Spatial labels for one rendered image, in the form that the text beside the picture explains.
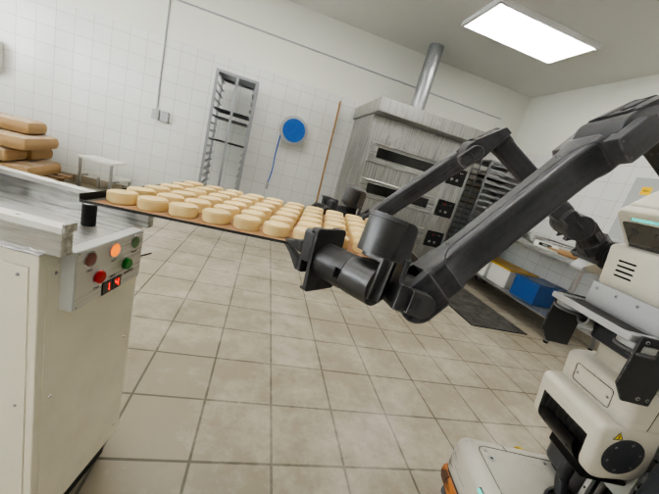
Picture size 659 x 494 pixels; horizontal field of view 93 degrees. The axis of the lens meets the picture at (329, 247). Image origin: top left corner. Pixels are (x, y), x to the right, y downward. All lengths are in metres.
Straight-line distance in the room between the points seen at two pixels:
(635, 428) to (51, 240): 1.35
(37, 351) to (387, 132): 3.84
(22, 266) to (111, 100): 4.61
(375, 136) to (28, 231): 3.70
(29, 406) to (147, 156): 4.45
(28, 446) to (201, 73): 4.57
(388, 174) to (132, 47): 3.62
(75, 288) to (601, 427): 1.25
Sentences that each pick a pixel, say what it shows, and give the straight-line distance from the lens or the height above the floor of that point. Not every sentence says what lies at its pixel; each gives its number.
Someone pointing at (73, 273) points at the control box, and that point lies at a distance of 0.85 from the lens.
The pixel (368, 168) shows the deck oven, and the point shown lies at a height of 1.22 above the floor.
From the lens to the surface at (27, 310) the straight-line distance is 0.87.
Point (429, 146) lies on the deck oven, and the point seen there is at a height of 1.68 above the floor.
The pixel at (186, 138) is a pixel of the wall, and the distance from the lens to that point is 5.06.
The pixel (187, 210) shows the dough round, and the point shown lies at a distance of 0.62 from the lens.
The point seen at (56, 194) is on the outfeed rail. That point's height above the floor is 0.87.
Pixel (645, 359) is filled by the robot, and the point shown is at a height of 0.93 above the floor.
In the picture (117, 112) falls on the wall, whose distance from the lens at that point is 5.33.
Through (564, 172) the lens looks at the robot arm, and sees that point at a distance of 0.56.
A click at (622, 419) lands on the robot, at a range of 1.13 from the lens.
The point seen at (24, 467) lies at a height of 0.31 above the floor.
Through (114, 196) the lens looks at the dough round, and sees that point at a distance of 0.67.
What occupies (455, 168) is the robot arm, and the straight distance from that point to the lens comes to 1.02.
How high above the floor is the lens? 1.14
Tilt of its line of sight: 14 degrees down
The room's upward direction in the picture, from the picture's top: 16 degrees clockwise
